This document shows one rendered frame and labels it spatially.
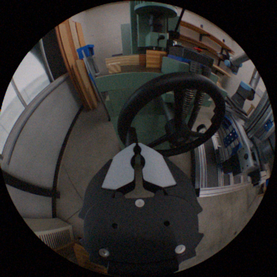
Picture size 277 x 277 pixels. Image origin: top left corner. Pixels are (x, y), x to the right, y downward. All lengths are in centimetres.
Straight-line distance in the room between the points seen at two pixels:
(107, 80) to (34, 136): 109
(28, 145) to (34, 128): 21
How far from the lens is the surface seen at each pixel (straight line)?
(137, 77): 31
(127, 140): 15
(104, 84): 33
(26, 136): 121
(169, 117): 24
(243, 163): 63
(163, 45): 43
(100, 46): 291
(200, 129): 51
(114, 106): 38
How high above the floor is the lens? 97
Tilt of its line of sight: 57 degrees down
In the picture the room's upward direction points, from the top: 2 degrees counter-clockwise
